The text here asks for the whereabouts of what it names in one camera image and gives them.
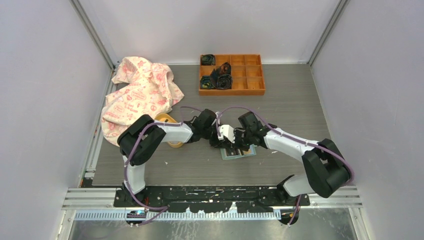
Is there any light green card holder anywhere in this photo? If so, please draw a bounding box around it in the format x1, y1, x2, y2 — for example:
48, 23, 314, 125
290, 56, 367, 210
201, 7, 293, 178
220, 144, 256, 160

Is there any yellow oval tray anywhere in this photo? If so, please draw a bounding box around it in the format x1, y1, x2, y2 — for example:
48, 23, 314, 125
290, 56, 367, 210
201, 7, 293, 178
154, 113, 183, 148

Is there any yellow credit card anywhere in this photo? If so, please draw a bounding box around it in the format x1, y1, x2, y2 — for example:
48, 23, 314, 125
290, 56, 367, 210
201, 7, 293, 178
240, 149, 254, 156

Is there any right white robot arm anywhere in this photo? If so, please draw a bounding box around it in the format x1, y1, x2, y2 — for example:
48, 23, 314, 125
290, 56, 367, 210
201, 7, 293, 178
236, 111, 354, 206

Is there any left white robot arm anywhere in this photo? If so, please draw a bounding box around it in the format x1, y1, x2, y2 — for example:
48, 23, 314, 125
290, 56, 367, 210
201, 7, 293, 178
117, 109, 217, 207

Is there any dark credit card in holder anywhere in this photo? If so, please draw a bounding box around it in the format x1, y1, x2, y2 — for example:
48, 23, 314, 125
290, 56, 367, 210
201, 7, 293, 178
225, 148, 240, 158

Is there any dark rolled sock bottom-left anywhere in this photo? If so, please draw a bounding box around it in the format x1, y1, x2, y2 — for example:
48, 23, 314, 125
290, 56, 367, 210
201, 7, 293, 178
199, 75, 215, 90

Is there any dark rolled sock bottom-middle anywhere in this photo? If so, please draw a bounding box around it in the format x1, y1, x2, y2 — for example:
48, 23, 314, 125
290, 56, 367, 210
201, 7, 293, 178
215, 74, 233, 90

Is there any orange compartment organizer box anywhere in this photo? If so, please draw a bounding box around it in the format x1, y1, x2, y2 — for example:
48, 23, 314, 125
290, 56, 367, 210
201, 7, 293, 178
198, 54, 266, 96

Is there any dark rolled sock middle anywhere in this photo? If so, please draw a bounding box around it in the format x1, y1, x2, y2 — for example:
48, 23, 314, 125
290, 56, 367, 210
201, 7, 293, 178
209, 62, 232, 80

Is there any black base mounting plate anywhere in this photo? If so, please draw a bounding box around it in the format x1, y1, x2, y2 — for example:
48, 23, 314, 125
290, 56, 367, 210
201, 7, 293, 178
135, 185, 310, 213

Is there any dark rolled sock top-left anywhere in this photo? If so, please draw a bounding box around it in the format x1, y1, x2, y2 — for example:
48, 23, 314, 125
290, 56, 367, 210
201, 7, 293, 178
200, 54, 216, 66

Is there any pink patterned cloth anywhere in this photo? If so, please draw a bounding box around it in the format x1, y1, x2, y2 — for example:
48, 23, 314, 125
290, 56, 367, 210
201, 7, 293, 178
100, 56, 185, 146

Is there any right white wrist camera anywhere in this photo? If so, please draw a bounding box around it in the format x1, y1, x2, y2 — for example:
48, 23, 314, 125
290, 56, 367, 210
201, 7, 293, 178
217, 124, 235, 144

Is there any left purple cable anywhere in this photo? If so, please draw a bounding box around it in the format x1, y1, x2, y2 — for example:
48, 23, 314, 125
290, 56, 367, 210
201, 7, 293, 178
123, 105, 208, 227

